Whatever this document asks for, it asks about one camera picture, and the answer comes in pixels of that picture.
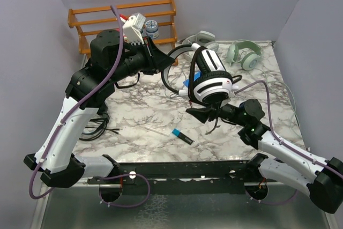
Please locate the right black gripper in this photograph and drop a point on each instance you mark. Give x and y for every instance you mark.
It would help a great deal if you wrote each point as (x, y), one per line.
(203, 113)

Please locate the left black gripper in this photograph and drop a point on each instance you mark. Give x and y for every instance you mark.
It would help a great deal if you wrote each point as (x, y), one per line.
(157, 61)

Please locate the black white headphones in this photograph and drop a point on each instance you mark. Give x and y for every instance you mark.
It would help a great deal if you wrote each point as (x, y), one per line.
(213, 87)

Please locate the black blue headphones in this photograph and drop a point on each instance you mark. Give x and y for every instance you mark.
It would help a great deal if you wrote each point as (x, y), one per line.
(97, 126)

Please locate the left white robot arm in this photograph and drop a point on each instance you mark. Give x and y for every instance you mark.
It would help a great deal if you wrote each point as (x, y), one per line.
(111, 61)

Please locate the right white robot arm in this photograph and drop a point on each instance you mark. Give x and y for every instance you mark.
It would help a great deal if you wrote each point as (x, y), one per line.
(318, 178)

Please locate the grey white headphones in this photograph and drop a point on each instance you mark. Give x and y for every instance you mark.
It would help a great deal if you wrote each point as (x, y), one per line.
(203, 38)

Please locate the mint green headphones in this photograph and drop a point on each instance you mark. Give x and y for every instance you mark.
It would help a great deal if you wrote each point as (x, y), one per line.
(244, 52)

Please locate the blue black highlighter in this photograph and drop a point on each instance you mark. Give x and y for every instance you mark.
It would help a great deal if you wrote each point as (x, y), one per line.
(182, 136)

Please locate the right blue white jar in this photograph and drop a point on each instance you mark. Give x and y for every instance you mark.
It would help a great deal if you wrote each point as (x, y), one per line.
(152, 29)

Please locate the blue notebook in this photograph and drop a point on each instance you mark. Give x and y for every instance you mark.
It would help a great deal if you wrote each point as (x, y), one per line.
(196, 76)

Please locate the white stick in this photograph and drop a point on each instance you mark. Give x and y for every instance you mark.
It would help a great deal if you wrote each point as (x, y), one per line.
(157, 131)

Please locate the wooden shelf rack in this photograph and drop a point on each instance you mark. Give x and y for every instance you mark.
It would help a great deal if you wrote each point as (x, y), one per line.
(89, 22)

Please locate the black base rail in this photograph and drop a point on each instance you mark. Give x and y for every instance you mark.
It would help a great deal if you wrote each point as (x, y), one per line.
(184, 178)

